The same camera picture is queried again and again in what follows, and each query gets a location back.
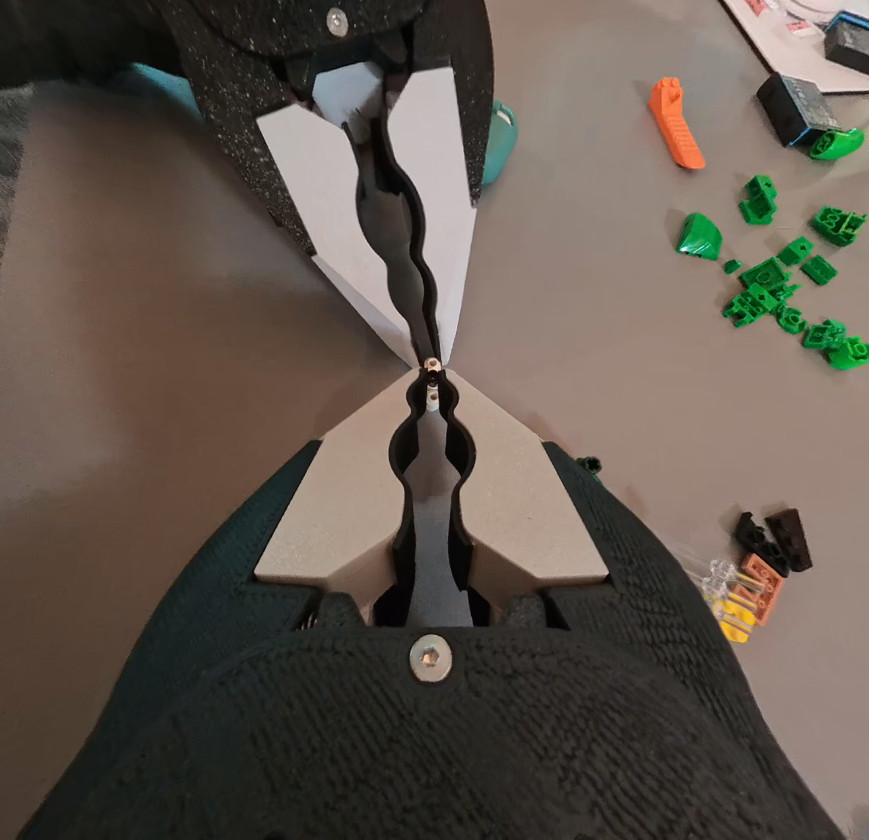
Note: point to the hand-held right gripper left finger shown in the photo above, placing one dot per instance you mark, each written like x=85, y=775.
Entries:
x=339, y=507

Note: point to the person's left forearm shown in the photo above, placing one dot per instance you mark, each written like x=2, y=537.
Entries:
x=68, y=25

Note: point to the grey desk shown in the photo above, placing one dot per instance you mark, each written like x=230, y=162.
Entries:
x=577, y=276

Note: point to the black wedge plate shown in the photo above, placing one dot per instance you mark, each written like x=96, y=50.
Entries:
x=757, y=540

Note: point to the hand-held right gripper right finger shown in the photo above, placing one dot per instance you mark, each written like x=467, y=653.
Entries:
x=523, y=507

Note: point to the pile of green toy bricks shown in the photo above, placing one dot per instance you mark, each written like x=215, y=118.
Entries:
x=764, y=273

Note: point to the green curved toy piece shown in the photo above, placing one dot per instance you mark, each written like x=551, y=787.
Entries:
x=836, y=144

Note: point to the black blue battery box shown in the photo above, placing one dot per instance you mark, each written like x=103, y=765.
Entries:
x=798, y=110
x=848, y=42

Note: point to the orange brick separator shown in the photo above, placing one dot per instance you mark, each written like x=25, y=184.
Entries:
x=675, y=124

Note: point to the salmon toy plate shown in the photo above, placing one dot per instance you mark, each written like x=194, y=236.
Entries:
x=767, y=590

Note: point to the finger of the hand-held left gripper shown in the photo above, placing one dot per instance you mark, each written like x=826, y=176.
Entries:
x=441, y=175
x=319, y=195

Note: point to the dark brown wedge plate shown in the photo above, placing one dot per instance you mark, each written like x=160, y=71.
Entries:
x=794, y=538

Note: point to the yellow toy brick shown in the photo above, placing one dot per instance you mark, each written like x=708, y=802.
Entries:
x=736, y=624

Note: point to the small white toy pin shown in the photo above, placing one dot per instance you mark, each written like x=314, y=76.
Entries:
x=432, y=399

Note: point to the white flat tray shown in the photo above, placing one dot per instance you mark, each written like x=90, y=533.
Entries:
x=740, y=32

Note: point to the teal rounded object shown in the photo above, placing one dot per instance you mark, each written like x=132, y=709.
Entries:
x=504, y=141

